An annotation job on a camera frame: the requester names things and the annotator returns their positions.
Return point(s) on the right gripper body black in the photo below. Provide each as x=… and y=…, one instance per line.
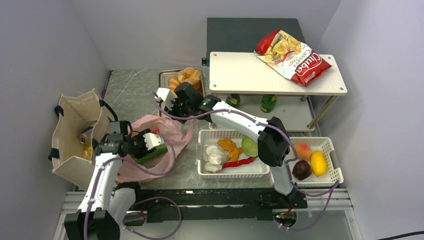
x=179, y=109

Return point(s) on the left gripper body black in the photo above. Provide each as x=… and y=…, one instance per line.
x=137, y=145

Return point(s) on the orange breaded food piece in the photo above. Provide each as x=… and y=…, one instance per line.
x=190, y=75

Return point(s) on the clear dumplings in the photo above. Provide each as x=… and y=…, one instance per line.
x=213, y=157

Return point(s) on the green cabbage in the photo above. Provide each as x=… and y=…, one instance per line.
x=249, y=146

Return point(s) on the dark red apple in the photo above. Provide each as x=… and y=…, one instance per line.
x=302, y=170

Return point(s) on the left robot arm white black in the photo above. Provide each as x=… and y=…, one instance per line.
x=101, y=212

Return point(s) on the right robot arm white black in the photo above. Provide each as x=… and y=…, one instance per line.
x=270, y=134

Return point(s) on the bread loaf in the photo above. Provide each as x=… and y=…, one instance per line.
x=173, y=83

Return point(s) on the metal baking tray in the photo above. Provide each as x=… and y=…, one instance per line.
x=164, y=77

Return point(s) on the left green glass bottle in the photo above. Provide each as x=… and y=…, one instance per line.
x=233, y=100

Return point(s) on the green glass bottle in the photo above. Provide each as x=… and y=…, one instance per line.
x=233, y=100
x=268, y=102

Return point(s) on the can inside tote bag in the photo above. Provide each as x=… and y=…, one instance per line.
x=85, y=136

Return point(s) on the orange habanero pepper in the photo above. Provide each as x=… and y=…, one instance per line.
x=233, y=151

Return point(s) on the white two-tier shelf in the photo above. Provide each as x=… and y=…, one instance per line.
x=299, y=108

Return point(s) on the beige canvas tote bag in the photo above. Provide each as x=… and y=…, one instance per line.
x=70, y=159

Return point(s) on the dark grey back panel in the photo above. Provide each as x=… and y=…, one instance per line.
x=232, y=34

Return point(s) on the right green glass bottle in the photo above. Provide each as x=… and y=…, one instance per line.
x=268, y=102

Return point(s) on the red chili pepper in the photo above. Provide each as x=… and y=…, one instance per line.
x=238, y=163

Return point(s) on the left white plastic basket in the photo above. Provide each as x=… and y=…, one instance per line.
x=256, y=169

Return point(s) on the white plastic basket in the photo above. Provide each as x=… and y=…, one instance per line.
x=256, y=169
x=333, y=174

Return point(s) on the red cassava chips bag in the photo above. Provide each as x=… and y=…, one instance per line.
x=290, y=58

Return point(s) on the peach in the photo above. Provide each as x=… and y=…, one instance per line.
x=303, y=150

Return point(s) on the right white plastic basket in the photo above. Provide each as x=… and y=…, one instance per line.
x=333, y=174

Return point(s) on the yellow mango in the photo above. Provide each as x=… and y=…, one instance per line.
x=318, y=163

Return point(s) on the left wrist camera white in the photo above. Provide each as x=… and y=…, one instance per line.
x=152, y=140

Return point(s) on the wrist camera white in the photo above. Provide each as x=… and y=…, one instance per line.
x=152, y=140
x=165, y=96

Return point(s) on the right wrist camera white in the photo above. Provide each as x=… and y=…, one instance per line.
x=165, y=96

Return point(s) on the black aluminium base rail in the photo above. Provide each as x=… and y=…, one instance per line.
x=233, y=203

